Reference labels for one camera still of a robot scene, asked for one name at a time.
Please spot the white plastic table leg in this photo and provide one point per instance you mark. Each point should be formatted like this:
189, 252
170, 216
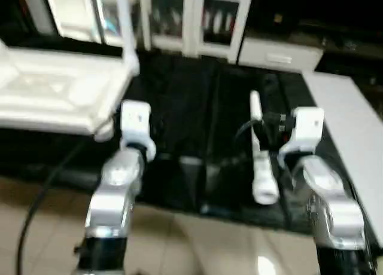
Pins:
127, 30
262, 167

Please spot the white plastic table top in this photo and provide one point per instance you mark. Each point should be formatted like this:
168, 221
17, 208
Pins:
60, 89

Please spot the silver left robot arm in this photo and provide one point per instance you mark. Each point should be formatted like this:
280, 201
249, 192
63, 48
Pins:
116, 185

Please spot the white drawer unit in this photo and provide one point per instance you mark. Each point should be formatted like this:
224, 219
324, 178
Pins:
278, 54

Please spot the black work mat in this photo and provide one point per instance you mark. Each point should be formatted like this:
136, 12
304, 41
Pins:
197, 107

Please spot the white glass-door cabinet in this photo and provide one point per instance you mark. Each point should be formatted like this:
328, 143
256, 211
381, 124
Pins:
191, 24

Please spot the blue grey floor appliance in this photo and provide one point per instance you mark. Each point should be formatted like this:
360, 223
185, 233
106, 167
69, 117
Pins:
111, 21

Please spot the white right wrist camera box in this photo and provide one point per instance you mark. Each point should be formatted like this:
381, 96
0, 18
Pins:
308, 125

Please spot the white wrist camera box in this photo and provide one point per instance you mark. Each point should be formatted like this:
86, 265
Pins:
308, 125
134, 119

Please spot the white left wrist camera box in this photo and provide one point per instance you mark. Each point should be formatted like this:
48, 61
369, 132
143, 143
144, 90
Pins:
134, 119

